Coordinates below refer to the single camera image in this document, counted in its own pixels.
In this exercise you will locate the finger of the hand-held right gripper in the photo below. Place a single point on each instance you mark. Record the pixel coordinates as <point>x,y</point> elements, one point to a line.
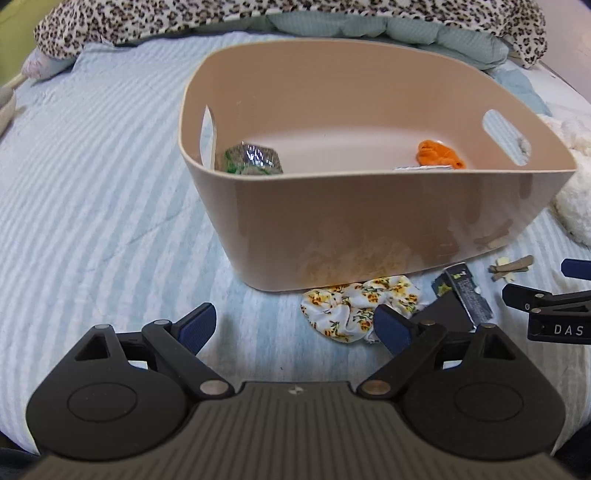
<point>577,268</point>
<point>549,304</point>

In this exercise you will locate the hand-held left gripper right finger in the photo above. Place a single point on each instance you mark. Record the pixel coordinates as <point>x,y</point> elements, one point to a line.
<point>391,330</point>

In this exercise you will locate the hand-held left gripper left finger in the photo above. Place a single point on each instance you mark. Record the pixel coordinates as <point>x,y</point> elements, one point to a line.
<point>199,326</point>

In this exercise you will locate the floral fabric scrunchie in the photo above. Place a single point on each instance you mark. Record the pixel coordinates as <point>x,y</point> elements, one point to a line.
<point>344,307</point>

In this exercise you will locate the beige plastic storage basket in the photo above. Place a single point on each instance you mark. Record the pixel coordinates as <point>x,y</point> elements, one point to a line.
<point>351,217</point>

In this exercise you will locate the beige hair clip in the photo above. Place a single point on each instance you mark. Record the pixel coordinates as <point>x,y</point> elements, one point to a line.
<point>512,267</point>

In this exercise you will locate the white fluffy plush toy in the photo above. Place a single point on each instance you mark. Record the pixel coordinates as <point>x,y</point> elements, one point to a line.
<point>575,207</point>

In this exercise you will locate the dark printed packet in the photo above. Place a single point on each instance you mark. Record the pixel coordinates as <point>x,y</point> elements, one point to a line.
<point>464,293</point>

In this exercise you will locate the silver foil packet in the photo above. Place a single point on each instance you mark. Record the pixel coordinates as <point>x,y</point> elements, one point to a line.
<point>422,168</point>

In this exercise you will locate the blue striped bed sheet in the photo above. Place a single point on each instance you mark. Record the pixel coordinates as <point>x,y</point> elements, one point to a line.
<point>92,194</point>

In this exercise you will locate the green clear-wrapped packet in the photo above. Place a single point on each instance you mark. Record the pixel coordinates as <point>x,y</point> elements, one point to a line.
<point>251,159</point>

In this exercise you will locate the orange crumpled cloth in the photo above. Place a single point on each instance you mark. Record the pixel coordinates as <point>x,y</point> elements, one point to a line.
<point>438,153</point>

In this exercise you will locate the light blue cloth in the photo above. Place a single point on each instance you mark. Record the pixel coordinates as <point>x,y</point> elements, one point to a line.
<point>524,90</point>

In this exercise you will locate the white paper label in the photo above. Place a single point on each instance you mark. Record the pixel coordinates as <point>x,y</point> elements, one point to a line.
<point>208,138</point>

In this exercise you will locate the light green quilt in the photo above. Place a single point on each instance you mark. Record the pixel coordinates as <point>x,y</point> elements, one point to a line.
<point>415,37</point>

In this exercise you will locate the pale pink cloth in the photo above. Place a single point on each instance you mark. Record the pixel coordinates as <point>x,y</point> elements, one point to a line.
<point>44,64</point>

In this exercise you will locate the leopard print blanket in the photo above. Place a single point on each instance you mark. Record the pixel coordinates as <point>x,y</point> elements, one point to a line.
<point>138,21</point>

